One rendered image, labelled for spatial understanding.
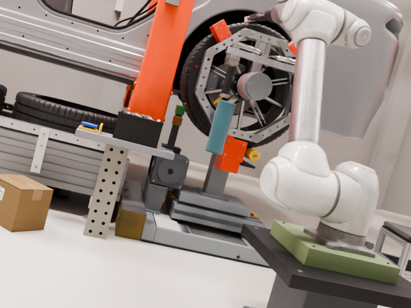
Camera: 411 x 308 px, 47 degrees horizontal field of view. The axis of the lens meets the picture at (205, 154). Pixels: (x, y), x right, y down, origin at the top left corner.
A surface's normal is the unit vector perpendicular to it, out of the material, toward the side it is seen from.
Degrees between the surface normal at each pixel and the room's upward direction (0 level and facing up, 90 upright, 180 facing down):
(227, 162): 90
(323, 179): 56
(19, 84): 90
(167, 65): 90
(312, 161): 64
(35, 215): 90
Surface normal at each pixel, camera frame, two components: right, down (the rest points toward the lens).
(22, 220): 0.81, 0.26
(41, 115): -0.24, 0.01
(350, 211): 0.18, 0.22
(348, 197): 0.26, 0.00
